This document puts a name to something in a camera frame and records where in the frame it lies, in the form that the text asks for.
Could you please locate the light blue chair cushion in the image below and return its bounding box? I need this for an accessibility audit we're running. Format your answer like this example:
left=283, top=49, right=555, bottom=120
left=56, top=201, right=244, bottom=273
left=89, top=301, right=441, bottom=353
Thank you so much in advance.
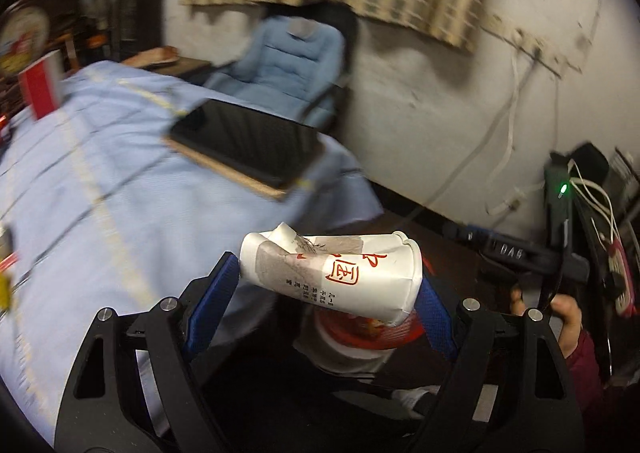
left=202, top=16, right=346, bottom=129

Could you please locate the person's right hand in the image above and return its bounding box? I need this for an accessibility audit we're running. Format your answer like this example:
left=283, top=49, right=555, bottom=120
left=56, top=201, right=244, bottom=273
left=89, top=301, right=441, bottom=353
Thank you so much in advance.
left=510, top=285, right=583, bottom=359

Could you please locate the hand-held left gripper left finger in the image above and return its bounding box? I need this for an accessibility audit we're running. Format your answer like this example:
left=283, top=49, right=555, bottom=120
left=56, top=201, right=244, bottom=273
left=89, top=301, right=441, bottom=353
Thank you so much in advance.
left=54, top=251, right=242, bottom=453

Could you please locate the black box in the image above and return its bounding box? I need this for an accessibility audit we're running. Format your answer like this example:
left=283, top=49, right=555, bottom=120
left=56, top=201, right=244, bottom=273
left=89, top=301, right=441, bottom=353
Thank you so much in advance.
left=570, top=142, right=611, bottom=184

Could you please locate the person's right forearm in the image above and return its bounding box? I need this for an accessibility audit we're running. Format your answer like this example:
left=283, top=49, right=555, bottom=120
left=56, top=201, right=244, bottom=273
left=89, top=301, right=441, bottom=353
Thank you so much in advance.
left=565, top=328, right=607, bottom=414

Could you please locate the dark side table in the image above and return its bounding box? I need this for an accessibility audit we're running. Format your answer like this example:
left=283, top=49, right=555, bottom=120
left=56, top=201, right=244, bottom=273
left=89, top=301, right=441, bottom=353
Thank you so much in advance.
left=150, top=56, right=213, bottom=84

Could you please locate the red and white box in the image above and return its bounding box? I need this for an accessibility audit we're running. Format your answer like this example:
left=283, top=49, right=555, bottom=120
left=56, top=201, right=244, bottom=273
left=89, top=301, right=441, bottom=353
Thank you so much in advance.
left=17, top=52, right=66, bottom=120

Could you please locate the crushed white paper cup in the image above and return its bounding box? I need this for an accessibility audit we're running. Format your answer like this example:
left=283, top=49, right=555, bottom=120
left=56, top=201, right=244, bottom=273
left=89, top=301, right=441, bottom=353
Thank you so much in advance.
left=239, top=222, right=425, bottom=325

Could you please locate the thin white charging cable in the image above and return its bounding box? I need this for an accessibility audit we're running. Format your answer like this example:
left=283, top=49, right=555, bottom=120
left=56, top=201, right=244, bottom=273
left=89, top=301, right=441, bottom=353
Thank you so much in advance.
left=569, top=162, right=623, bottom=254

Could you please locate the white wall socket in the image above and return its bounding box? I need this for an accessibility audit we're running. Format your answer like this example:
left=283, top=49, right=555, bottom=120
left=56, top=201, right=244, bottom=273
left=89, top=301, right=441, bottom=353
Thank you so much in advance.
left=520, top=33, right=548, bottom=61

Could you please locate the round wooden framed picture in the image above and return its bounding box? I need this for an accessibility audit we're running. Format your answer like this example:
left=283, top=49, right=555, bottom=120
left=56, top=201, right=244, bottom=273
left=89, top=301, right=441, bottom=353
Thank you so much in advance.
left=0, top=3, right=51, bottom=79

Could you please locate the grey cable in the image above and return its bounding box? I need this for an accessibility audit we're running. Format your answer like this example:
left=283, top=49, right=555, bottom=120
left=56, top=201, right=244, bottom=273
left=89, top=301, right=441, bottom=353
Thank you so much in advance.
left=400, top=58, right=541, bottom=229

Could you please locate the black metal frame chair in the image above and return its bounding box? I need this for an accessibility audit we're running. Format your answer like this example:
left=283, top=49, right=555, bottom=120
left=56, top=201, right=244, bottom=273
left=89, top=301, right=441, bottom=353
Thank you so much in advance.
left=210, top=0, right=361, bottom=134

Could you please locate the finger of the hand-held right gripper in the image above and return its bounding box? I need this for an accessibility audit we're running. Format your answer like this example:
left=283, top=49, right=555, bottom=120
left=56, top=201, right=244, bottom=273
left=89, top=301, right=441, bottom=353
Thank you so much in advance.
left=442, top=224, right=483, bottom=243

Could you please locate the light blue tablecloth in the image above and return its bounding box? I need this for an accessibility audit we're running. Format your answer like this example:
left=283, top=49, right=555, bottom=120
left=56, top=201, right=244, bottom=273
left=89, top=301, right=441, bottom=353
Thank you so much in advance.
left=0, top=60, right=383, bottom=449

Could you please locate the black tablet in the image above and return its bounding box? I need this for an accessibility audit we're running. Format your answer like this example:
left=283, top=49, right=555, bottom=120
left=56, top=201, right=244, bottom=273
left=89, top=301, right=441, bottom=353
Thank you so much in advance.
left=169, top=98, right=326, bottom=190

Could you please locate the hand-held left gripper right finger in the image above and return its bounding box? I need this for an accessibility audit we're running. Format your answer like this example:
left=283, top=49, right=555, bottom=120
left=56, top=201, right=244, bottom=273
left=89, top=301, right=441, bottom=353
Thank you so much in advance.
left=415, top=277, right=586, bottom=453

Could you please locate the pink patterned object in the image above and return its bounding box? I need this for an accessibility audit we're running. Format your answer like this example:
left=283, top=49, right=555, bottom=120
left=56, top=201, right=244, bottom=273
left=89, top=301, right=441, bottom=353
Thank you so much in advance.
left=606, top=228, right=637, bottom=319

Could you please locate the white plastic bucket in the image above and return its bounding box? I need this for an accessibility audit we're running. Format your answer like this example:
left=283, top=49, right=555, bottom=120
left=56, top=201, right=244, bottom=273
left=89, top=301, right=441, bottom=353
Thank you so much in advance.
left=292, top=328, right=396, bottom=376

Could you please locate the wooden board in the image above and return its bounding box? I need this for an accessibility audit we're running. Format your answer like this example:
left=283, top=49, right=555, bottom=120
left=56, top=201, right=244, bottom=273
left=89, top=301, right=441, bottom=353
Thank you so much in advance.
left=164, top=136, right=312, bottom=204

